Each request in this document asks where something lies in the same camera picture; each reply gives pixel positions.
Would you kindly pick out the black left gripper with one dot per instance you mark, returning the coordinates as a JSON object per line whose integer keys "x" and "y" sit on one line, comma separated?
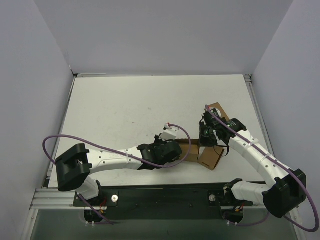
{"x": 175, "y": 149}

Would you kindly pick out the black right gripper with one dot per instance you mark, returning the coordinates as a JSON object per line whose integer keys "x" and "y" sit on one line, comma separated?
{"x": 205, "y": 137}

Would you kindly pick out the cardboard box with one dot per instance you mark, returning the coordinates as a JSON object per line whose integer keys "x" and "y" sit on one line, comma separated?
{"x": 220, "y": 111}
{"x": 209, "y": 157}
{"x": 194, "y": 149}

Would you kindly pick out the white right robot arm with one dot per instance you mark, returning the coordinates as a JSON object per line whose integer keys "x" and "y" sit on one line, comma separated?
{"x": 282, "y": 189}

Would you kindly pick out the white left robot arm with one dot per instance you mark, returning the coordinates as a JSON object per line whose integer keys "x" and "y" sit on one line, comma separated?
{"x": 74, "y": 167}

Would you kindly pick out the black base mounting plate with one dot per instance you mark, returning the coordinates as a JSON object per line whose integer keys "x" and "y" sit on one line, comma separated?
{"x": 198, "y": 213}

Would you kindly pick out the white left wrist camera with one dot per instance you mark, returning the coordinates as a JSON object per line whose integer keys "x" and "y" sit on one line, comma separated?
{"x": 169, "y": 132}

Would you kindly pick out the aluminium front rail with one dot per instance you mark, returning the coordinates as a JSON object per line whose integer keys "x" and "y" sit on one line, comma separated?
{"x": 50, "y": 198}

